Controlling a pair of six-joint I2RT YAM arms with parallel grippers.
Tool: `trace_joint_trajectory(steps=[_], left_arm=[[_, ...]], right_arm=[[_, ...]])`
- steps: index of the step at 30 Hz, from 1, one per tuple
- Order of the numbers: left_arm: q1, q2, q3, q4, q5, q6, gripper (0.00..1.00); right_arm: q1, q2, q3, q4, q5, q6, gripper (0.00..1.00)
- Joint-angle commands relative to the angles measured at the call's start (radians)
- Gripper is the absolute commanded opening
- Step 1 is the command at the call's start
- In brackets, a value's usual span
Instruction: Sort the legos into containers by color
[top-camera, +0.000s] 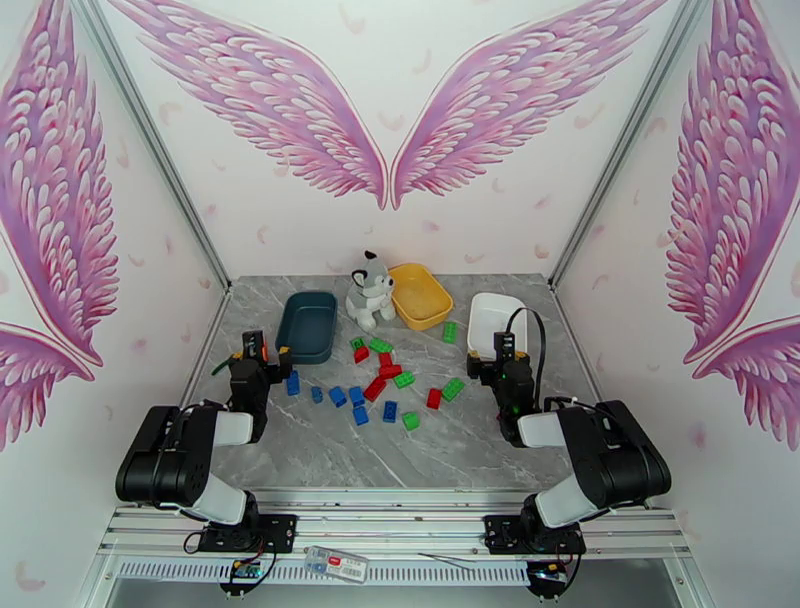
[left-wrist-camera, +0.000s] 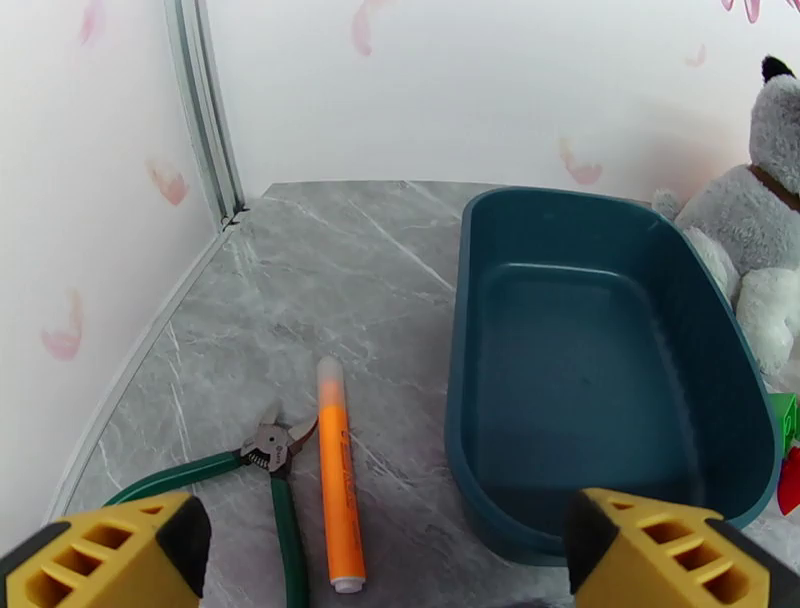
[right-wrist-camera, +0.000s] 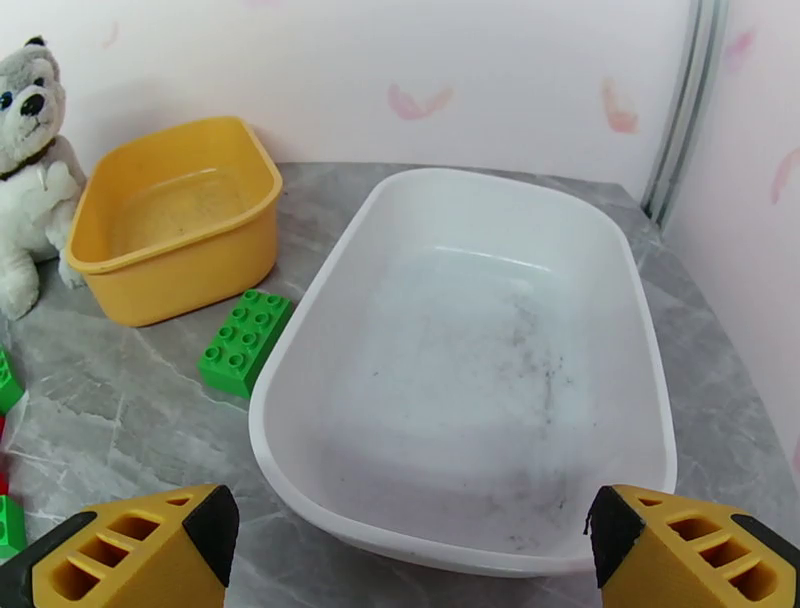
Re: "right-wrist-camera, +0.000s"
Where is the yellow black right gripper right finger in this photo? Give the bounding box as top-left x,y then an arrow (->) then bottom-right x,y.
584,484 -> 800,608

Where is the grey white husky plush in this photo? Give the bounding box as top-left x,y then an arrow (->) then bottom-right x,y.
0,36 -> 89,322

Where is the green two-by-four lego brick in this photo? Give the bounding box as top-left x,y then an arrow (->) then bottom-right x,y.
197,289 -> 295,401

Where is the yellow plastic bin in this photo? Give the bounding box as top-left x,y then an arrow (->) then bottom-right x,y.
64,116 -> 284,328

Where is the white plastic bin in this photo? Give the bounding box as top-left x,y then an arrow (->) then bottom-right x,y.
247,167 -> 679,579

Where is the aluminium frame post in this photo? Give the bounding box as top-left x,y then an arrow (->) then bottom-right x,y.
640,0 -> 729,229

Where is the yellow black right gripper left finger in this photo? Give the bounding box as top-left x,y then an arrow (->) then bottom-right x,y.
0,484 -> 241,608

